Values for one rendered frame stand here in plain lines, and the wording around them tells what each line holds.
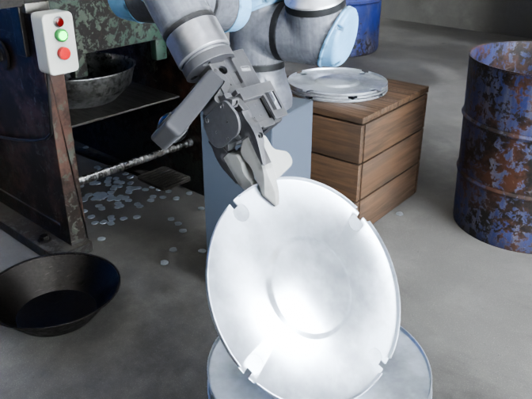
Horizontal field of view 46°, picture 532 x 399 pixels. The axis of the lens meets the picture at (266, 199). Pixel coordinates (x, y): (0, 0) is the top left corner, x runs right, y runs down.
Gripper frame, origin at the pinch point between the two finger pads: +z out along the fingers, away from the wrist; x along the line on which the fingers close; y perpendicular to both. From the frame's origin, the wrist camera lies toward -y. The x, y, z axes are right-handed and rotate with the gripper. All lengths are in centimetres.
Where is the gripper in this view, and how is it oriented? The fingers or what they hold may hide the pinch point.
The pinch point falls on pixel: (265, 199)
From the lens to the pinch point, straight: 78.9
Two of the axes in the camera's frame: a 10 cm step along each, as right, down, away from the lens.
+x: -5.3, 3.6, 7.7
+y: 7.1, -3.1, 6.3
